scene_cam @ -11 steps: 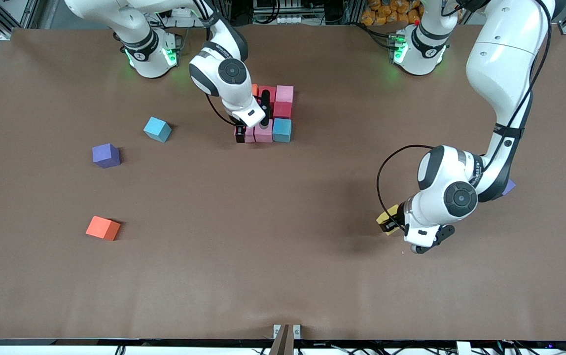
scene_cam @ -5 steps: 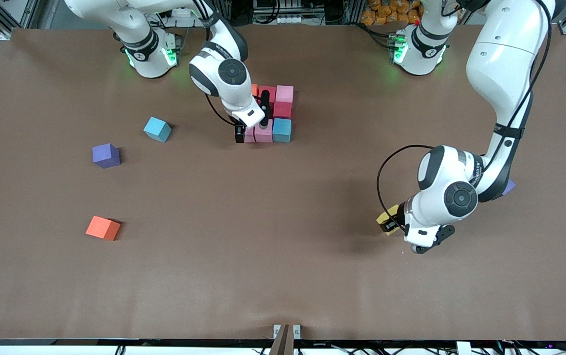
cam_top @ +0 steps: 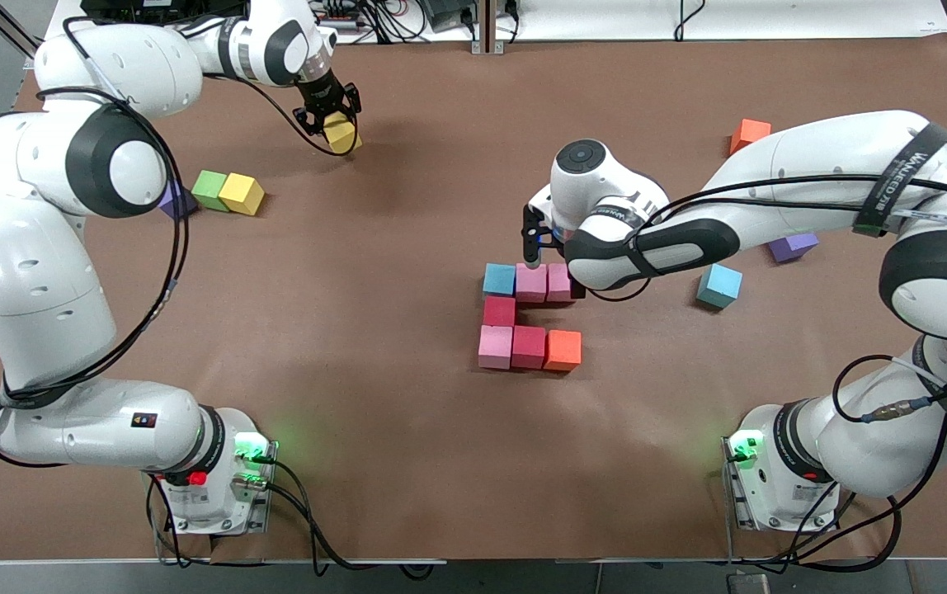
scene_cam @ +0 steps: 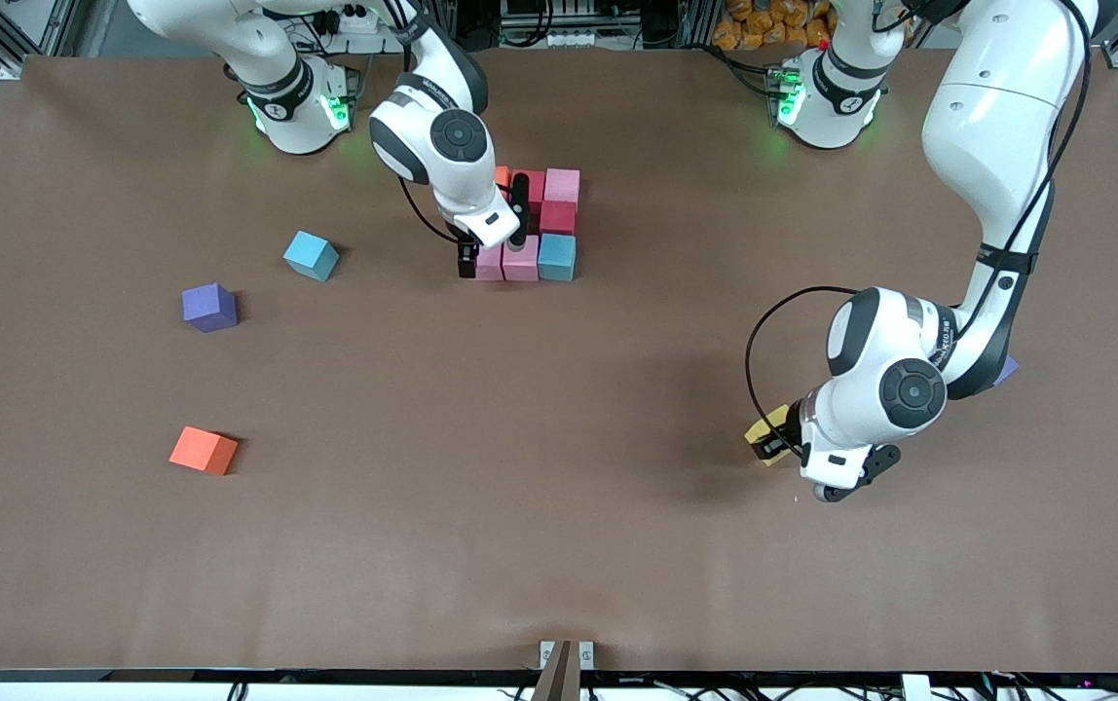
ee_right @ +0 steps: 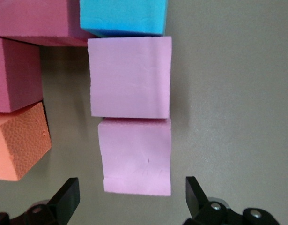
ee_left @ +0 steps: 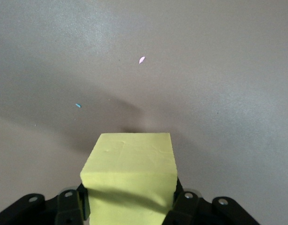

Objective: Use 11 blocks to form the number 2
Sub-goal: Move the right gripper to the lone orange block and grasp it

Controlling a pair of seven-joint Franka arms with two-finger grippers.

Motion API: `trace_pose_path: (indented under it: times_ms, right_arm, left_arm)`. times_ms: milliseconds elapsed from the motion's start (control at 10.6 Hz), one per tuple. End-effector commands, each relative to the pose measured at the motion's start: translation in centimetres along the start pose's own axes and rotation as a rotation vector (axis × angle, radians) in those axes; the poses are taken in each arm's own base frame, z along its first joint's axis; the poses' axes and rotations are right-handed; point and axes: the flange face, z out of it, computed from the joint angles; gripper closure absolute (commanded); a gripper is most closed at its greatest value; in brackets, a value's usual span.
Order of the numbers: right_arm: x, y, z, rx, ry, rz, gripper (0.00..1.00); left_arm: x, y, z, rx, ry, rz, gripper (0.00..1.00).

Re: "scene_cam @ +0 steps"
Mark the crimson foam cube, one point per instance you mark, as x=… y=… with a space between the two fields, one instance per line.
x=559 y=218
x=535 y=185

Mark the pink foam cube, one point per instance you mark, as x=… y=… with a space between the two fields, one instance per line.
x=491 y=265
x=562 y=185
x=520 y=263

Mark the orange foam cube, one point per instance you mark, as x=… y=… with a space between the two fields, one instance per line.
x=503 y=177
x=204 y=451

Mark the light blue foam cube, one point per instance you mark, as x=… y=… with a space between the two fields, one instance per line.
x=311 y=255
x=557 y=258

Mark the yellow foam cube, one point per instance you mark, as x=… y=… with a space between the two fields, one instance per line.
x=763 y=419

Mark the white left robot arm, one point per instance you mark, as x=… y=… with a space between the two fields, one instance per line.
x=871 y=409

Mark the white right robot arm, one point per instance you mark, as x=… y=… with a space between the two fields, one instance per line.
x=457 y=166

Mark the white power strip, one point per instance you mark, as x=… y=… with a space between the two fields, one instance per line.
x=356 y=19
x=569 y=39

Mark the purple foam cube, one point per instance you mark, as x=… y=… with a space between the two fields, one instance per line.
x=209 y=308
x=1008 y=370

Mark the pile of orange objects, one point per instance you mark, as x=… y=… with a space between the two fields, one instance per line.
x=773 y=24

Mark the paper table cover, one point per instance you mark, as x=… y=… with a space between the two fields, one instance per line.
x=559 y=545

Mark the metal mounting bracket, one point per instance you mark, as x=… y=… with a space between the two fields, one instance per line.
x=566 y=657

